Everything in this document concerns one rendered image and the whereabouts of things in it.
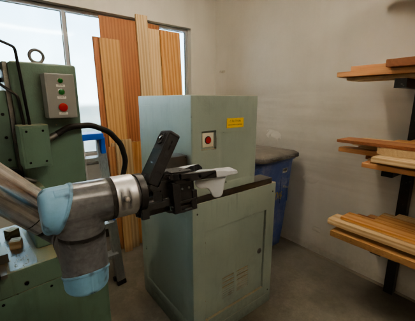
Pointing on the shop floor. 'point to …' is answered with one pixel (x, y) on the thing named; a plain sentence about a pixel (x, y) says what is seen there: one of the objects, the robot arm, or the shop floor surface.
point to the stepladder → (113, 219)
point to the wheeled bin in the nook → (270, 169)
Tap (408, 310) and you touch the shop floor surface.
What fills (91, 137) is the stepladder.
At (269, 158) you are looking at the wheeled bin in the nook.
